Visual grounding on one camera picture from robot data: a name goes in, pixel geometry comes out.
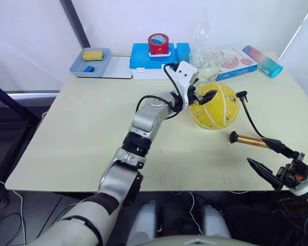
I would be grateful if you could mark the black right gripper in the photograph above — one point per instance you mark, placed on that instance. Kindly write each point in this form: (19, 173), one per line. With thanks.
(293, 171)

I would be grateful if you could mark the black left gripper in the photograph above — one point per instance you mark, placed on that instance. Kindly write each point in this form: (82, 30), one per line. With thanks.
(195, 96)

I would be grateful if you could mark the yellow printed ball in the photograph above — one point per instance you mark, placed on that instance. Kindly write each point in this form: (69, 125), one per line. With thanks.
(215, 115)

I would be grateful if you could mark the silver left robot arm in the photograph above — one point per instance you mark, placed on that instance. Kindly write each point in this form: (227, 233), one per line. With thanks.
(143, 120)

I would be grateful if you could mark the white blue carton pink print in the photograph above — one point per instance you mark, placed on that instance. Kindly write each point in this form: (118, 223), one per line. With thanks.
(233, 64)

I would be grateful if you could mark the clear crinkled plastic container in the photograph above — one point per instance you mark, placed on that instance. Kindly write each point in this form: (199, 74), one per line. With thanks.
(204, 51)

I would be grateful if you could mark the small blue box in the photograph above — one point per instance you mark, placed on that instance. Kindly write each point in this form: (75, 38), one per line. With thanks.
(183, 51)

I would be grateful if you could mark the pink blue gradient bottle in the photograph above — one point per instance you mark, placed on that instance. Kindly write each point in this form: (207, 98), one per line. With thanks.
(261, 60)

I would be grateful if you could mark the red tape roll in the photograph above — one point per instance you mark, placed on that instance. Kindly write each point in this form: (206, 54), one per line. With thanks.
(157, 47)

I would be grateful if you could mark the blue and white plastic case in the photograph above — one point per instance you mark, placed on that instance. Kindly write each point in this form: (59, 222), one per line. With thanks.
(141, 55)

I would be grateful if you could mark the grey rounded robot leg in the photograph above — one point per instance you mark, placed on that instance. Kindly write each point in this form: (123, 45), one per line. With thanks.
(145, 223)
(215, 221)

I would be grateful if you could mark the white flat board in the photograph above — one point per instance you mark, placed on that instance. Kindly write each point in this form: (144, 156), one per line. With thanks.
(119, 68)

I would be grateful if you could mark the grey robot torso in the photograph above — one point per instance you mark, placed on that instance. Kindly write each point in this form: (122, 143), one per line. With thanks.
(200, 241)

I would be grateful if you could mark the yellow sponge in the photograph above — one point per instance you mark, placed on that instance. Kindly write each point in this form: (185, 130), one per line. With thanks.
(93, 55)

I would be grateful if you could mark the small blue block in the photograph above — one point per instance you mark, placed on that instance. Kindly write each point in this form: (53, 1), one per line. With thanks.
(88, 69)

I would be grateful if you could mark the blue plastic tray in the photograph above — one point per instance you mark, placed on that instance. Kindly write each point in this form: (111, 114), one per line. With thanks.
(75, 69)

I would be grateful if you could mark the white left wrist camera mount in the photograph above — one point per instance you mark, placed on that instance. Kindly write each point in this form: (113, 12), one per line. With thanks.
(184, 73)

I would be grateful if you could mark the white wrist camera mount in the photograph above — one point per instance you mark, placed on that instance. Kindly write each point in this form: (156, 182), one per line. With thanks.
(184, 73)
(301, 190)

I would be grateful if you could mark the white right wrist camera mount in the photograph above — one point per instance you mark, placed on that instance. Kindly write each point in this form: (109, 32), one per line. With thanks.
(301, 190)

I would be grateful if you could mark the black slanted frame pole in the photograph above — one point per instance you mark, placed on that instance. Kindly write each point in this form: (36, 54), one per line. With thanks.
(75, 25)

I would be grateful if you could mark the black frame beam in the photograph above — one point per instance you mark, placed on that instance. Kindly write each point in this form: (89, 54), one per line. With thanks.
(12, 105)

